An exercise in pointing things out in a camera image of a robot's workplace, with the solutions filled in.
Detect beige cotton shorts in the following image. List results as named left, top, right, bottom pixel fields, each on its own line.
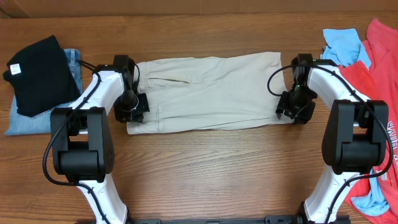
left=126, top=52, right=292, bottom=135

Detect folded blue jeans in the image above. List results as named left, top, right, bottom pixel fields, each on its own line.
left=5, top=49, right=83, bottom=136

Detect red t-shirt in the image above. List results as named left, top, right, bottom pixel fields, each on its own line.
left=340, top=19, right=397, bottom=223

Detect black folded garment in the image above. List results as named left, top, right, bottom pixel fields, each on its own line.
left=3, top=35, right=80, bottom=117

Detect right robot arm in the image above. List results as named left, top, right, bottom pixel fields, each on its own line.
left=264, top=54, right=392, bottom=224

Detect light blue t-shirt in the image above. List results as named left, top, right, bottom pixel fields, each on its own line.
left=320, top=29, right=389, bottom=217

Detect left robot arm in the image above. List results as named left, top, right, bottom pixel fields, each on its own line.
left=42, top=55, right=150, bottom=223

